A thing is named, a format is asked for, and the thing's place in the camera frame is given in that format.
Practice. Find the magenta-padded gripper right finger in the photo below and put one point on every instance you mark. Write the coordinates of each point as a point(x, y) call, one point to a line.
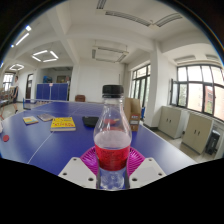
point(146, 171)

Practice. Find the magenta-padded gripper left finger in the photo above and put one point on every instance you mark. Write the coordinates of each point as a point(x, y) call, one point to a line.
point(78, 171)

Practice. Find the clear bottle with red label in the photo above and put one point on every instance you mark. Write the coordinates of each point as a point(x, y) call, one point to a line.
point(112, 156)

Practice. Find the black paddle case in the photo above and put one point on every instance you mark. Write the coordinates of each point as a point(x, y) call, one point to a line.
point(89, 121)

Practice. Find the beige cabinet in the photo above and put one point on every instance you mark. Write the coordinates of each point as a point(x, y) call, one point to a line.
point(172, 120)
point(197, 132)

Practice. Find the small yellow and blue book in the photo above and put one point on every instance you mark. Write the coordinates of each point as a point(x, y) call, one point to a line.
point(30, 120)

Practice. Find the black bin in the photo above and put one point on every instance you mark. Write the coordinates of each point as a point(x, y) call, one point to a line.
point(212, 143)

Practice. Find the brown armchair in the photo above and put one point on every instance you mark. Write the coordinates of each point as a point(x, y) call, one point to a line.
point(80, 98)

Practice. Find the table tennis net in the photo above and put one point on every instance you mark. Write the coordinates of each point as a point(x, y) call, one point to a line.
point(31, 104)

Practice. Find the blue partition barriers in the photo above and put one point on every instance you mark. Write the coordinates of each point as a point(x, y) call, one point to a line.
point(51, 91)

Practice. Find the tall dark-framed window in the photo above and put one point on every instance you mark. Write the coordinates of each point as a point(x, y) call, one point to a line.
point(141, 85)

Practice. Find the wide dark-framed window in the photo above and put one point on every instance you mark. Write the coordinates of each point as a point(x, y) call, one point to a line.
point(195, 93)

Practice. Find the dark wooden door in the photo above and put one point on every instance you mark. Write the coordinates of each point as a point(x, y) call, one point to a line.
point(29, 86)

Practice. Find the small bright window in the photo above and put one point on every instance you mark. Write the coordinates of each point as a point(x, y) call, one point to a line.
point(7, 81)

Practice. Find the ceiling air conditioner unit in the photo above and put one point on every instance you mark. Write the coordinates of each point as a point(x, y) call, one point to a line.
point(110, 55)

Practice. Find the ceiling lights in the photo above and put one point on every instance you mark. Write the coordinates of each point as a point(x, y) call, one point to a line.
point(40, 52)

